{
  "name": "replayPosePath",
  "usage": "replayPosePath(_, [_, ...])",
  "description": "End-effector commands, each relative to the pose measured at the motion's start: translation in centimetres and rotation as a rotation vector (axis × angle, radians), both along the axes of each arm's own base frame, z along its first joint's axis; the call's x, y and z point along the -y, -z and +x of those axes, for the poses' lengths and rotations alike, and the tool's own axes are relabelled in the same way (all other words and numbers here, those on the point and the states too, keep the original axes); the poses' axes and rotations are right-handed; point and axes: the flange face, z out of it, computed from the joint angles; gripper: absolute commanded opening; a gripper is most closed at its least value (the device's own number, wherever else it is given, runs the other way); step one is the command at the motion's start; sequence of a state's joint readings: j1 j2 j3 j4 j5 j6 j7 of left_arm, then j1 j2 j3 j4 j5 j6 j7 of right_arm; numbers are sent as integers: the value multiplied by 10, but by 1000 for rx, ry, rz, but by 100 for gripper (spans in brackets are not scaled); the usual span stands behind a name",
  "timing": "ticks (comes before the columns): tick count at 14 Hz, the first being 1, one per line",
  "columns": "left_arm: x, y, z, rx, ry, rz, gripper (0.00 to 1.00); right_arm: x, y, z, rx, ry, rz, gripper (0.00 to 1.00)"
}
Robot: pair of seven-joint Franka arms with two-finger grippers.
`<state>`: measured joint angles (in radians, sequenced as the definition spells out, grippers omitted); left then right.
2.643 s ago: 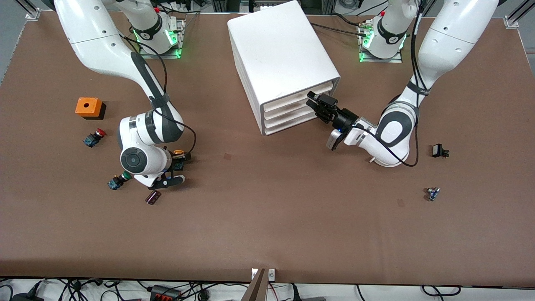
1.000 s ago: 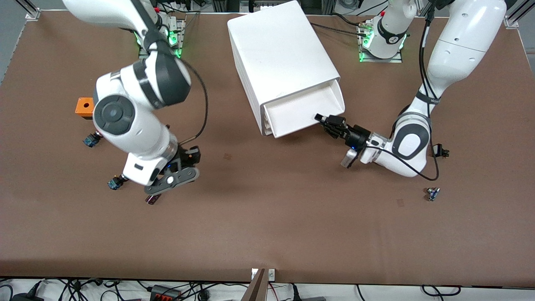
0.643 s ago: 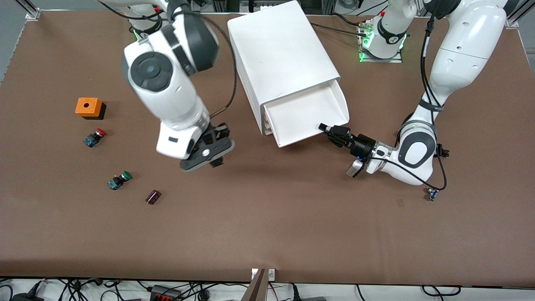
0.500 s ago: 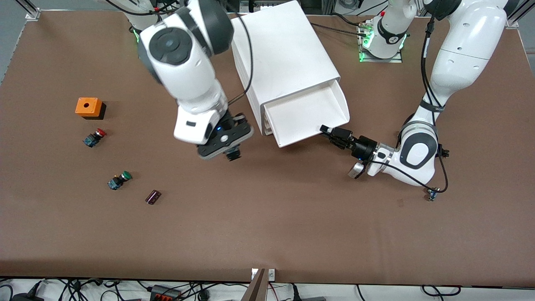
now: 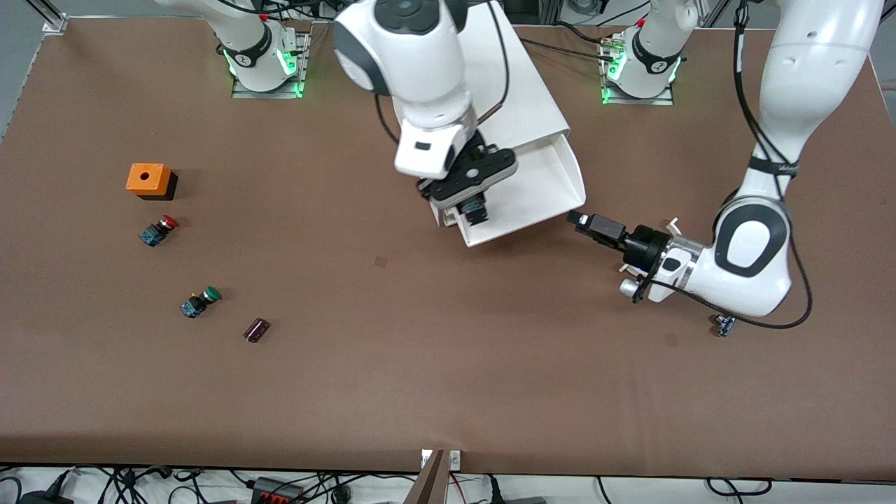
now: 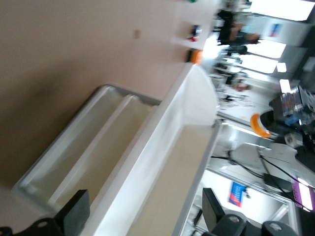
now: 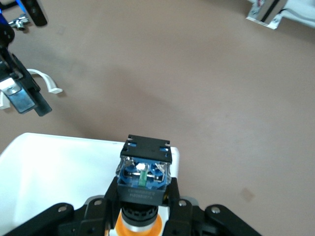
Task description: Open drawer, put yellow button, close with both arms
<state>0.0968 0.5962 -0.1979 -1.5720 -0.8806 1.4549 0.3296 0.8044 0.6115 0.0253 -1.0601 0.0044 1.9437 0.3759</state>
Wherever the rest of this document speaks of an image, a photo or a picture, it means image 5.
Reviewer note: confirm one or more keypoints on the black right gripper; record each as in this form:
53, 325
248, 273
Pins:
474, 208

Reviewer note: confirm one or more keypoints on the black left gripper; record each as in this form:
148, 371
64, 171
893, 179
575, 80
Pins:
642, 246

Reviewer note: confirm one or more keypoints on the yellow push button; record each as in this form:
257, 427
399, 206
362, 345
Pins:
476, 213

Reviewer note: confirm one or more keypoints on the white cabinet drawer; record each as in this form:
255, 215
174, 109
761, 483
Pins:
546, 189

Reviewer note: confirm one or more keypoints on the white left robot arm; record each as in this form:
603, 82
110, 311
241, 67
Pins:
805, 70

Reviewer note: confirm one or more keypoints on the white drawer cabinet shell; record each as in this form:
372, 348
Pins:
532, 91

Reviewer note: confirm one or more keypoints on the green push button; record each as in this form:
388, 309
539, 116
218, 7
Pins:
199, 302

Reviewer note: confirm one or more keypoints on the red push button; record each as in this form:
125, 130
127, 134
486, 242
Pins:
157, 231

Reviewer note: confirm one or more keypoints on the orange button box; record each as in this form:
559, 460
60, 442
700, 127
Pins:
148, 180

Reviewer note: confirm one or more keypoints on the white curved plastic strip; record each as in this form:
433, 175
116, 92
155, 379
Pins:
674, 225

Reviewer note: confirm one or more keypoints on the small blue electronic component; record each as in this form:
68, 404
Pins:
725, 326

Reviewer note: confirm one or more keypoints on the dark purple capacitor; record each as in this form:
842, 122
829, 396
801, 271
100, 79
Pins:
256, 330

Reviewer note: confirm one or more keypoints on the black plug connector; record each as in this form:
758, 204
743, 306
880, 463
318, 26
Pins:
494, 490

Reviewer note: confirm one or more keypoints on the black orange power strip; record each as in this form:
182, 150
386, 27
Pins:
276, 490

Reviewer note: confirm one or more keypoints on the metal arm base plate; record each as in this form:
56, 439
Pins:
245, 89
658, 100

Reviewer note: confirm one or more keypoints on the wooden post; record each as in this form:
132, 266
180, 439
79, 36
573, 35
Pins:
428, 486

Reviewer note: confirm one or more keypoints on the aluminium corner bracket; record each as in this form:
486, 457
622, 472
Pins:
52, 21

